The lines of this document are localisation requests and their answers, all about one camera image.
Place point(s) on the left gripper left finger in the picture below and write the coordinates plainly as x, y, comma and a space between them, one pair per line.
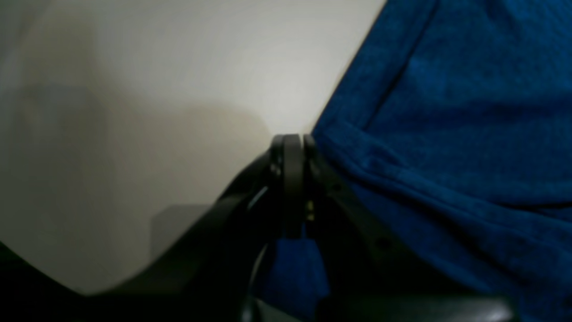
204, 276

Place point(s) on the dark blue t-shirt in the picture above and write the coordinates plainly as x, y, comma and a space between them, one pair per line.
453, 127

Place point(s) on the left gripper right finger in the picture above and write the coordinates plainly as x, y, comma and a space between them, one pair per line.
372, 275

